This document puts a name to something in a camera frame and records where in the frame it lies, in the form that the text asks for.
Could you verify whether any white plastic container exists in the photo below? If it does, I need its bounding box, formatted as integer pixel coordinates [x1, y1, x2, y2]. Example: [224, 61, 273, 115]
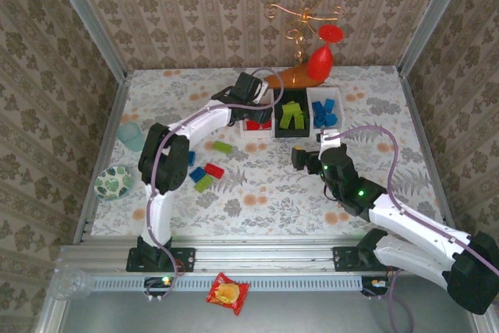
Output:
[306, 86, 347, 132]
[239, 97, 274, 140]

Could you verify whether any black plastic container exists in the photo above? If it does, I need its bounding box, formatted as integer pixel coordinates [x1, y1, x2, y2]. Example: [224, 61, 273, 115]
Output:
[273, 87, 313, 139]

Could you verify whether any floral tablecloth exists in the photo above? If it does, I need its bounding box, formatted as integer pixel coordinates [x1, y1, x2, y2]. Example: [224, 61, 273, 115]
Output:
[91, 66, 448, 239]

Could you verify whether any red goblet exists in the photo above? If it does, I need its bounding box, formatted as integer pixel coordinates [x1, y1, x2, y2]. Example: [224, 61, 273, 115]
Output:
[306, 23, 346, 81]

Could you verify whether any light blue cup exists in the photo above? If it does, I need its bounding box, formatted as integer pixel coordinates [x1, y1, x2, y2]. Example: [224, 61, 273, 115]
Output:
[116, 121, 146, 153]

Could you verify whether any black controller board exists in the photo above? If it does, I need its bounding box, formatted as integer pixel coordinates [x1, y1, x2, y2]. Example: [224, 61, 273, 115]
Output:
[360, 275, 393, 297]
[143, 275, 175, 297]

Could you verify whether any red snack packet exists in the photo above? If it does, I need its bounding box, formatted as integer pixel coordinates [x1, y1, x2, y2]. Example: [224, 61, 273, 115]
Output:
[205, 271, 250, 317]

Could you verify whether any leaf patterned bowl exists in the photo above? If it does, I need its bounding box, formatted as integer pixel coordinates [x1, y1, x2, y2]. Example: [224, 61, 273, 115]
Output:
[94, 165, 134, 202]

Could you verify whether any clear plastic cup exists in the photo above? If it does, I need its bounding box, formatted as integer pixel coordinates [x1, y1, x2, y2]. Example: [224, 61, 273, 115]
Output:
[50, 264, 97, 301]

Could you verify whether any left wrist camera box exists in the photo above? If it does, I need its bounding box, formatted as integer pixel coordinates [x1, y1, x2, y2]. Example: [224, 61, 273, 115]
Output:
[255, 80, 271, 103]

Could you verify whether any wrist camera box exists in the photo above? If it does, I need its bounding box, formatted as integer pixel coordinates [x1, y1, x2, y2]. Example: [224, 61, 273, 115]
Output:
[255, 80, 271, 103]
[315, 131, 341, 151]

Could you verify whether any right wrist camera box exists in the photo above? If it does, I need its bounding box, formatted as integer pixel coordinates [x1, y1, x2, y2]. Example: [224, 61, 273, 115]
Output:
[315, 131, 341, 151]

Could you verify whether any gold wire ornament wooden base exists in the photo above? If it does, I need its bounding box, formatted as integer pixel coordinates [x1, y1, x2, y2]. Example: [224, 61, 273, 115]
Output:
[263, 0, 345, 90]

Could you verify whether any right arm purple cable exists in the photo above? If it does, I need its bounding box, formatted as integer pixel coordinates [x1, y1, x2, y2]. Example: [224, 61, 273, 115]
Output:
[331, 125, 499, 333]

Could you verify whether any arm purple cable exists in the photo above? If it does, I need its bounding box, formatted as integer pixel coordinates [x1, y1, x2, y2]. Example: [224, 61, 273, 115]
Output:
[331, 125, 499, 333]
[147, 66, 286, 302]

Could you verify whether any aluminium side rail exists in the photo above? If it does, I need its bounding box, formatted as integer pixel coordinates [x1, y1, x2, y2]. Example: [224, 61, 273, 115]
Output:
[72, 73, 132, 246]
[396, 66, 463, 243]

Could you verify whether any aluminium front rail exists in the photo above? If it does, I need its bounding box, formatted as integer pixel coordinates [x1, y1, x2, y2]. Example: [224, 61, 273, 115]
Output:
[58, 237, 479, 274]

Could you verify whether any white slotted cable duct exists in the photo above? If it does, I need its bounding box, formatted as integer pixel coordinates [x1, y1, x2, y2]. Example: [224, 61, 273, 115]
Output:
[91, 273, 363, 292]

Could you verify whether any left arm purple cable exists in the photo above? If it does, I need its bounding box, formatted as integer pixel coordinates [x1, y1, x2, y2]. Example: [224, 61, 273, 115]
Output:
[147, 66, 286, 302]

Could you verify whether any aluminium frame post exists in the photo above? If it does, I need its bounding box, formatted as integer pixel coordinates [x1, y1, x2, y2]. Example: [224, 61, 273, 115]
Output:
[396, 0, 476, 76]
[43, 0, 129, 83]

